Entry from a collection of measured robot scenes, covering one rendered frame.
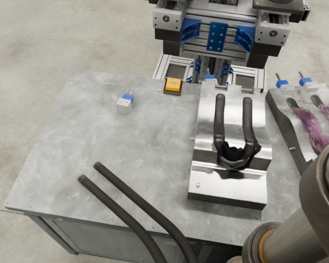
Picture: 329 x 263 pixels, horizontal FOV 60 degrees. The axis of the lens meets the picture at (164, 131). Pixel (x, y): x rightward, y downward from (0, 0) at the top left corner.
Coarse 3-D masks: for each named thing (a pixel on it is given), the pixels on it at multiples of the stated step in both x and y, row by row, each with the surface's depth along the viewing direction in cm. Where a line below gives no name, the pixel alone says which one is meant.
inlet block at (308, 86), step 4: (300, 72) 130; (300, 76) 130; (300, 80) 127; (304, 80) 126; (308, 80) 126; (300, 84) 128; (304, 84) 124; (308, 84) 123; (312, 84) 123; (316, 84) 123; (304, 88) 124; (308, 88) 122; (312, 88) 122; (316, 88) 122; (308, 92) 124
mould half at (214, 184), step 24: (240, 96) 118; (264, 96) 118; (240, 120) 111; (264, 120) 111; (240, 144) 99; (264, 144) 99; (192, 168) 102; (216, 168) 102; (264, 168) 99; (192, 192) 96; (216, 192) 96; (240, 192) 96; (264, 192) 96
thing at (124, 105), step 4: (132, 88) 128; (132, 92) 127; (124, 96) 124; (128, 96) 124; (132, 96) 124; (120, 100) 121; (124, 100) 121; (128, 100) 121; (132, 100) 124; (120, 104) 119; (124, 104) 119; (128, 104) 119; (120, 108) 121; (124, 108) 120; (128, 108) 120; (120, 112) 124; (124, 112) 123; (128, 112) 122
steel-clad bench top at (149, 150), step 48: (96, 96) 129; (144, 96) 129; (192, 96) 129; (48, 144) 114; (96, 144) 114; (144, 144) 114; (192, 144) 114; (48, 192) 102; (144, 192) 103; (288, 192) 103; (240, 240) 93
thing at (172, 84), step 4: (168, 80) 130; (172, 80) 130; (176, 80) 130; (180, 80) 130; (168, 84) 129; (172, 84) 129; (176, 84) 129; (168, 88) 128; (172, 88) 128; (176, 88) 127
